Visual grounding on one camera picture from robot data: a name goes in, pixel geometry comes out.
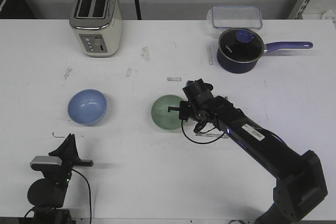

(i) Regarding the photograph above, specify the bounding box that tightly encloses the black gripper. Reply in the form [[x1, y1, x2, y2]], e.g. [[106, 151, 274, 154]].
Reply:
[[42, 133, 93, 185], [167, 79, 214, 122]]

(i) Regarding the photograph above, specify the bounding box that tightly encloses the green bowl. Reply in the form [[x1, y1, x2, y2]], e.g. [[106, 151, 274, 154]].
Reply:
[[151, 94, 183, 131]]

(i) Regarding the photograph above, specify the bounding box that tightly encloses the blue bowl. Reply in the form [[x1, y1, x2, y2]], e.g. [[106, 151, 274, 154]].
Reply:
[[67, 89, 107, 126]]

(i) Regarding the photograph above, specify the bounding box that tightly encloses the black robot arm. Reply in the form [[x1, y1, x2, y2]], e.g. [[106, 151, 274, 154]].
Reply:
[[167, 79, 328, 223], [27, 133, 93, 223]]

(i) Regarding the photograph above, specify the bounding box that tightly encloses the glass pot lid blue knob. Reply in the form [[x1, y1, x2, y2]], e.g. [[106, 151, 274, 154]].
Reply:
[[218, 28, 264, 62]]

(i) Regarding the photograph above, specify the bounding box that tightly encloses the clear plastic food container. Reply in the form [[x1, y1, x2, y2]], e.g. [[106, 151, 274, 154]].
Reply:
[[206, 6, 263, 29]]

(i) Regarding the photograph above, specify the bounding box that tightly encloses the cream and chrome toaster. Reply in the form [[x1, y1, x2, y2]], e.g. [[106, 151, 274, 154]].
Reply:
[[69, 0, 123, 58]]

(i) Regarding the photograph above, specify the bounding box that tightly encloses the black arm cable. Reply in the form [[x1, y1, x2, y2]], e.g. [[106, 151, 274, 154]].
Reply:
[[180, 120, 228, 145], [71, 168, 92, 224]]

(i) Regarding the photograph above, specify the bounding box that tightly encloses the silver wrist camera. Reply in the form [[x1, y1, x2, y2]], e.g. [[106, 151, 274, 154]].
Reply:
[[30, 156, 62, 171]]

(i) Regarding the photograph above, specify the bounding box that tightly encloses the blue saucepan with handle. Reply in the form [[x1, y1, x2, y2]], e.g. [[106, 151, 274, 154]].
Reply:
[[217, 28, 313, 74]]

